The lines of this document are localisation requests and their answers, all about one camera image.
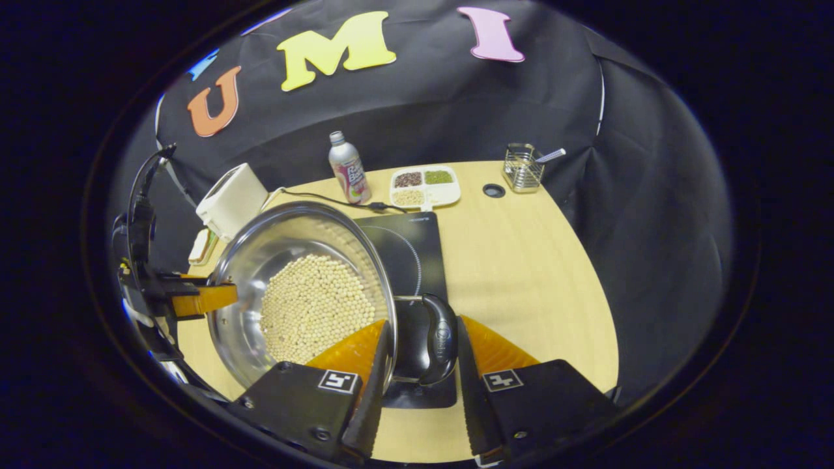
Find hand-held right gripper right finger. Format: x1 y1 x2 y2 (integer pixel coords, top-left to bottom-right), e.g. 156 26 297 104
456 315 621 466

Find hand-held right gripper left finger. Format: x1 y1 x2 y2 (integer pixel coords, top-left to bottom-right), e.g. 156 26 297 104
227 318 395 464

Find steel pot with black handles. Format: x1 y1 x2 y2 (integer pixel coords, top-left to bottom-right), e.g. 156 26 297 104
207 201 459 395

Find pile of yellow soybeans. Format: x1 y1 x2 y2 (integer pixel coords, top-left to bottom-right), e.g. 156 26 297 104
259 254 372 365

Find black induction cooktop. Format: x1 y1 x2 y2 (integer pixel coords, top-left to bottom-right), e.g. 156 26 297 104
355 212 458 410

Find toast sandwich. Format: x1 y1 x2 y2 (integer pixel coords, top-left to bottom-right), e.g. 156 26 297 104
188 228 220 266

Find white toaster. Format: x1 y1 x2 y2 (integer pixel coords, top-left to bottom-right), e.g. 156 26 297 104
195 163 269 243

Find silver drink bottle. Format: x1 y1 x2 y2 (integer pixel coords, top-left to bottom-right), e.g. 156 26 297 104
328 131 372 205

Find white divided tray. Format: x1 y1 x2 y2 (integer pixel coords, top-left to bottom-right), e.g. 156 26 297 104
389 165 462 210

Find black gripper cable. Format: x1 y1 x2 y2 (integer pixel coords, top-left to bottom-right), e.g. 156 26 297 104
127 145 178 274

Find black power cable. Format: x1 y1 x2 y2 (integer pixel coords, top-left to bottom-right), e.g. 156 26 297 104
264 188 408 214

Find wire utensil holder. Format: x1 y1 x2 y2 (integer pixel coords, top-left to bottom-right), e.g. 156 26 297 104
502 143 545 194

